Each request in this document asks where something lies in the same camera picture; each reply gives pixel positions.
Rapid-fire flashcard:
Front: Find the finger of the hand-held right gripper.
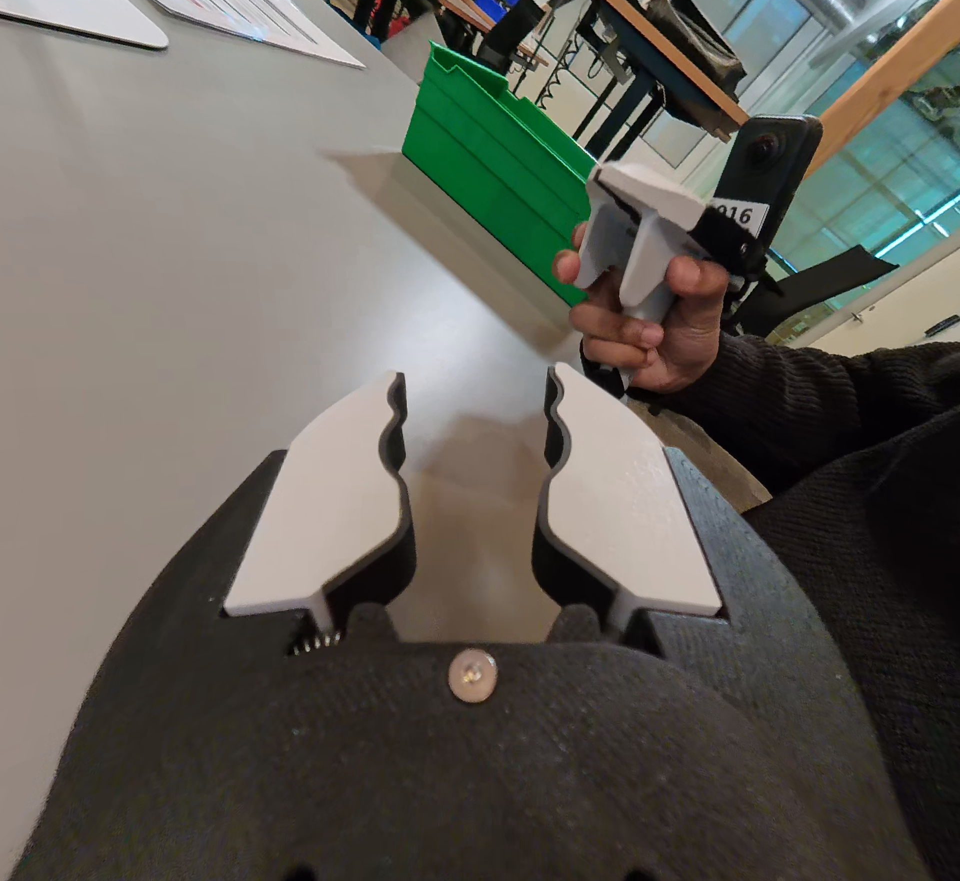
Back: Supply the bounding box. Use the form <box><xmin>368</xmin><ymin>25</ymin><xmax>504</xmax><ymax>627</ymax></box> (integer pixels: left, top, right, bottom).
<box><xmin>586</xmin><ymin>172</ymin><xmax>639</xmax><ymax>220</ymax></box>
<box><xmin>598</xmin><ymin>162</ymin><xmax>710</xmax><ymax>233</ymax></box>

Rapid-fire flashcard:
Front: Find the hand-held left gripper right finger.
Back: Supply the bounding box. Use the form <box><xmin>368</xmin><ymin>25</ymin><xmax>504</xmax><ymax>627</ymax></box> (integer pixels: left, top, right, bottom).
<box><xmin>532</xmin><ymin>362</ymin><xmax>725</xmax><ymax>642</ymax></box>

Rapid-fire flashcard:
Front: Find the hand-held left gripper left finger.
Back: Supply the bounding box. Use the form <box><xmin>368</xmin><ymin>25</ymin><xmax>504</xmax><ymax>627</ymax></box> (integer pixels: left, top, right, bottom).
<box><xmin>222</xmin><ymin>371</ymin><xmax>417</xmax><ymax>632</ymax></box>

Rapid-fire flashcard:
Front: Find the green plastic bin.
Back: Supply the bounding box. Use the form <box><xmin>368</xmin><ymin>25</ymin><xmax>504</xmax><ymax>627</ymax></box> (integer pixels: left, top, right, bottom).
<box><xmin>402</xmin><ymin>41</ymin><xmax>601</xmax><ymax>307</ymax></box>

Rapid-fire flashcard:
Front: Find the person's right forearm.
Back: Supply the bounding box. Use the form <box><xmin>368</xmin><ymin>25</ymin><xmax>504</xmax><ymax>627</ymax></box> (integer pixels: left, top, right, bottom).
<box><xmin>663</xmin><ymin>333</ymin><xmax>960</xmax><ymax>494</ymax></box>

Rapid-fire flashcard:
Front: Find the person's right hand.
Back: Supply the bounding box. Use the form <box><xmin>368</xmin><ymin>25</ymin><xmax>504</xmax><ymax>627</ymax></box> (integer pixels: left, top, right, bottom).
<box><xmin>552</xmin><ymin>221</ymin><xmax>732</xmax><ymax>395</ymax></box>

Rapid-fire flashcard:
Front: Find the black office chair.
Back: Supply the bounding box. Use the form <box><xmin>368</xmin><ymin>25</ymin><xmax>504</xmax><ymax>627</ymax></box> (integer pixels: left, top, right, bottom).
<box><xmin>476</xmin><ymin>0</ymin><xmax>558</xmax><ymax>74</ymax></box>
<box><xmin>723</xmin><ymin>245</ymin><xmax>900</xmax><ymax>339</ymax></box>

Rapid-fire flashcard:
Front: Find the black bag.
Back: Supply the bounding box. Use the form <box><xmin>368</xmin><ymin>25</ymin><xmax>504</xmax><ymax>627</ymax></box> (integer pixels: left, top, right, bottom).
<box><xmin>645</xmin><ymin>0</ymin><xmax>748</xmax><ymax>99</ymax></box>

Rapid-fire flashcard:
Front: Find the wooden ceiling beam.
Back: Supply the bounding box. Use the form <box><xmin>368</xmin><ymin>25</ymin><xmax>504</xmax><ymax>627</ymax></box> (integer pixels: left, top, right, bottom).
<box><xmin>806</xmin><ymin>0</ymin><xmax>960</xmax><ymax>179</ymax></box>

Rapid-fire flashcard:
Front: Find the person's black sweater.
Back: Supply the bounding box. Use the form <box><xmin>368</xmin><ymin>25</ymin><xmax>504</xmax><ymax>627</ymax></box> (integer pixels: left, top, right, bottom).
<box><xmin>742</xmin><ymin>408</ymin><xmax>960</xmax><ymax>881</ymax></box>

